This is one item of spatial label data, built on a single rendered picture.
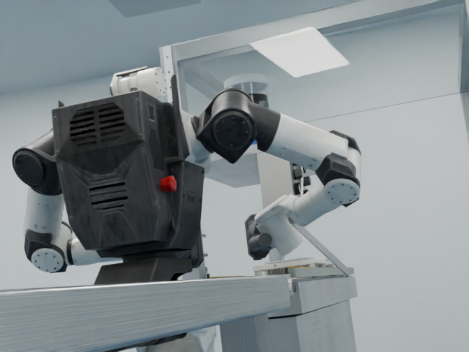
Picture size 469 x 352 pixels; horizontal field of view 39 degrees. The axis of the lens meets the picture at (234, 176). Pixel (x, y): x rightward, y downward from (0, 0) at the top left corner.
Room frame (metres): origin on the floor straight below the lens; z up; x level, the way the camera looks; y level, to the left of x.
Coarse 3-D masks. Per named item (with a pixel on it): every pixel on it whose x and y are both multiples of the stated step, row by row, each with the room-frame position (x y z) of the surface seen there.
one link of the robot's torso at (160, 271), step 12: (120, 264) 1.34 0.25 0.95; (132, 264) 1.33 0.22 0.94; (144, 264) 1.32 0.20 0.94; (156, 264) 1.31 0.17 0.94; (168, 264) 1.37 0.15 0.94; (180, 264) 1.43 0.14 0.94; (108, 276) 1.33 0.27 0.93; (120, 276) 1.32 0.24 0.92; (132, 276) 1.30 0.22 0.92; (144, 276) 1.29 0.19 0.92; (156, 276) 1.31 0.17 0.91; (168, 276) 1.36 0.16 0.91; (120, 348) 1.23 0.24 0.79; (132, 348) 1.31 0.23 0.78
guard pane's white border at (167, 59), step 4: (164, 48) 2.11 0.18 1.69; (168, 48) 2.11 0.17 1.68; (164, 52) 2.11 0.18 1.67; (168, 52) 2.11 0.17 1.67; (164, 56) 2.11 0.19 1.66; (168, 56) 2.11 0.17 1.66; (164, 60) 2.11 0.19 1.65; (168, 60) 2.11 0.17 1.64; (164, 64) 2.11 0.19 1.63; (168, 64) 2.11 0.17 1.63; (168, 68) 2.11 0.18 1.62; (172, 68) 2.11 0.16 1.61; (168, 72) 2.11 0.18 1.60; (172, 72) 2.11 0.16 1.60; (168, 76) 2.11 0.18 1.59; (168, 80) 2.11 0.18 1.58; (168, 84) 2.11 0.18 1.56; (168, 88) 2.11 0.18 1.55; (168, 92) 2.11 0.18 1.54; (168, 96) 2.11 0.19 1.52; (168, 100) 2.11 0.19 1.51; (172, 104) 2.11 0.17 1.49
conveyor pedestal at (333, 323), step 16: (336, 304) 3.01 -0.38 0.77; (272, 320) 2.25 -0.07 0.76; (288, 320) 2.24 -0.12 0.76; (304, 320) 2.34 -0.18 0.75; (320, 320) 2.61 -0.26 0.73; (336, 320) 2.95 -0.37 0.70; (272, 336) 2.25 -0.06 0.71; (288, 336) 2.24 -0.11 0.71; (304, 336) 2.31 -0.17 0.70; (320, 336) 2.57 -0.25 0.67; (336, 336) 2.90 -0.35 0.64; (352, 336) 3.32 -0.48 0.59
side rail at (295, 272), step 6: (294, 270) 2.10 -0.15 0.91; (300, 270) 2.18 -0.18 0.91; (306, 270) 2.27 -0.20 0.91; (312, 270) 2.36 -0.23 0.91; (318, 270) 2.47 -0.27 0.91; (324, 270) 2.58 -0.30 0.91; (330, 270) 2.72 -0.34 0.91; (336, 270) 2.86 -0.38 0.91; (294, 276) 2.10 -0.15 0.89; (300, 276) 2.17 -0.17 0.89; (306, 276) 2.26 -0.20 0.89; (312, 276) 2.35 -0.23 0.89; (318, 276) 2.52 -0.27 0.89
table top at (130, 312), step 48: (48, 288) 0.31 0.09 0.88; (96, 288) 0.35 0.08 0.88; (144, 288) 0.40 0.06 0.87; (192, 288) 0.47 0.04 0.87; (240, 288) 0.56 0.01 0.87; (288, 288) 0.70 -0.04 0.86; (0, 336) 0.28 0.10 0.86; (48, 336) 0.31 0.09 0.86; (96, 336) 0.35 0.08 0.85; (144, 336) 0.40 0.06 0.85
